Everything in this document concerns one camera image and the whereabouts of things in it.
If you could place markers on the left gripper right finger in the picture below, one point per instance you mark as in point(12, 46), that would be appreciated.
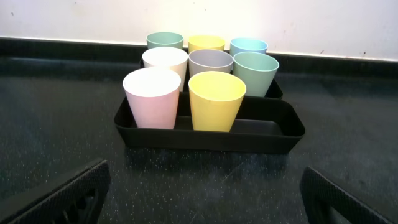
point(329, 202)

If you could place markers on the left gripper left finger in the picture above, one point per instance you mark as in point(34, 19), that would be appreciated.
point(46, 205)

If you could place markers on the pink cup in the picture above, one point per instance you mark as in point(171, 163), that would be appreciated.
point(154, 105)

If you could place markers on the yellow cup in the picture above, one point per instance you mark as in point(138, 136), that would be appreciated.
point(206, 43)
point(214, 105)

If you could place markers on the black tray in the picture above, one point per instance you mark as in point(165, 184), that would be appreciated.
point(217, 143)
point(273, 91)

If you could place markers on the green cup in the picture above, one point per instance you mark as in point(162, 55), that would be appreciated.
point(255, 77)
point(164, 40)

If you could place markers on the blue cup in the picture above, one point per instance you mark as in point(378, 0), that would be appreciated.
point(248, 46)

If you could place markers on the grey cup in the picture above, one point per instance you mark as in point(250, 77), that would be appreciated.
point(210, 63)

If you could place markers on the white cup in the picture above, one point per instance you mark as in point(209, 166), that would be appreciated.
point(166, 62)

